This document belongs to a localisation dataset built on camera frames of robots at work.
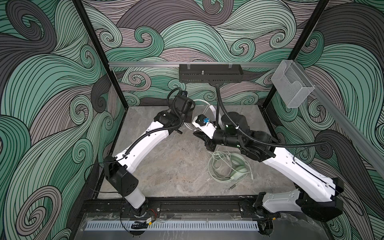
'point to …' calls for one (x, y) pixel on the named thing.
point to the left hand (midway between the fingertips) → (185, 109)
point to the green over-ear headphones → (239, 170)
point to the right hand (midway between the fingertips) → (195, 132)
